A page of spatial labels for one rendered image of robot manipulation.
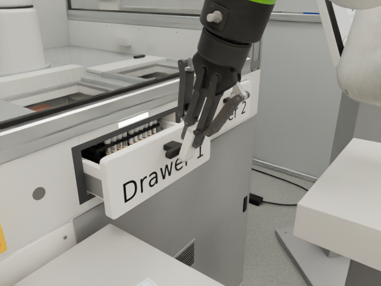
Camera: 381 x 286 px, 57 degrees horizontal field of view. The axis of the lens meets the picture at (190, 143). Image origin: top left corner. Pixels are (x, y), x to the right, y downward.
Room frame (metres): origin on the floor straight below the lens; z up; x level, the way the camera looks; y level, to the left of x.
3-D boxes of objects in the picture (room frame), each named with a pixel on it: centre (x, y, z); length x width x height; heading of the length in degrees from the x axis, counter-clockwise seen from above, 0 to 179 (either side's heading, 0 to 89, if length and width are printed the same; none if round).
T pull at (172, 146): (0.58, 0.03, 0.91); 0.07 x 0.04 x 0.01; 143
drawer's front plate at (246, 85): (0.89, -0.09, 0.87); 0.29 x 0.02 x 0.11; 143
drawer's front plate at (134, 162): (0.60, 0.05, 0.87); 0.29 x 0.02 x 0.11; 143
